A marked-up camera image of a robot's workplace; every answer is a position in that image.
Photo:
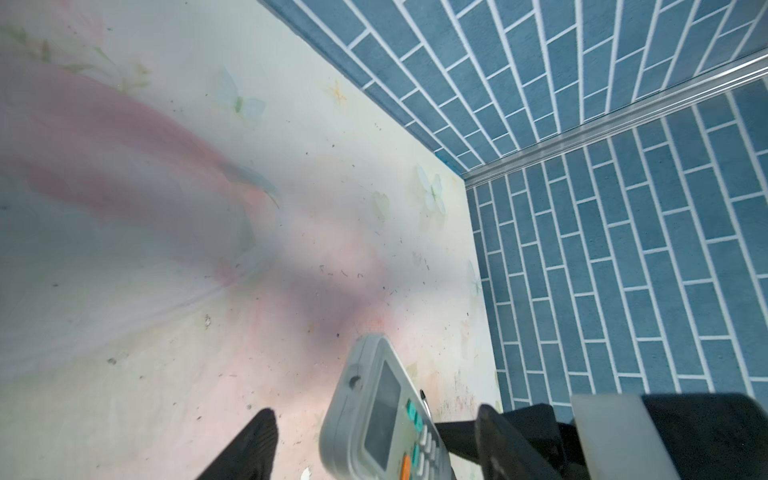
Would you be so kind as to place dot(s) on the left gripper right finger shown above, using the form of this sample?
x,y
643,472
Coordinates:
x,y
504,453

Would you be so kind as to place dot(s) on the white remote control near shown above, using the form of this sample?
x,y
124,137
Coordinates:
x,y
377,426

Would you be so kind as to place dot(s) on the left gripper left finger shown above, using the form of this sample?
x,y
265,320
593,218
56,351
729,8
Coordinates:
x,y
251,454

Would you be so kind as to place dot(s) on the right aluminium corner post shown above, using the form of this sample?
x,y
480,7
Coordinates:
x,y
701,88

